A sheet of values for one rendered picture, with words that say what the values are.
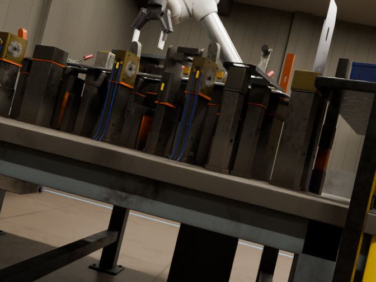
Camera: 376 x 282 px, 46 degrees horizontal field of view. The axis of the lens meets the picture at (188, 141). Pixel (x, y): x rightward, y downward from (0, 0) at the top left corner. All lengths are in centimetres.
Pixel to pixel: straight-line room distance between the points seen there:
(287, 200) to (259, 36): 757
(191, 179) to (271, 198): 17
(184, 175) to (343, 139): 734
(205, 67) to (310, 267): 74
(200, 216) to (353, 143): 734
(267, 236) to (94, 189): 39
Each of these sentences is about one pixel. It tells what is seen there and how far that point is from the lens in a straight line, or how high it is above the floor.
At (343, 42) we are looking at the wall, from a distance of 850.
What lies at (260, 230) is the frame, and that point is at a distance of 96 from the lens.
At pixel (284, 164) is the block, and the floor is 77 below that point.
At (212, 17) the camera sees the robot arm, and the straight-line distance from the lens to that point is 246.
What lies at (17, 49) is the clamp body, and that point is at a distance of 214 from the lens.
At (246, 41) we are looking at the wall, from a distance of 839.
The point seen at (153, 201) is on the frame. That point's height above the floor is 61.
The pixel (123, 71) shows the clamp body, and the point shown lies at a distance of 166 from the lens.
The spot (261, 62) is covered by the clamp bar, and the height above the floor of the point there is 115.
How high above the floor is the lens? 73
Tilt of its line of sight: 2 degrees up
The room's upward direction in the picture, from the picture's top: 14 degrees clockwise
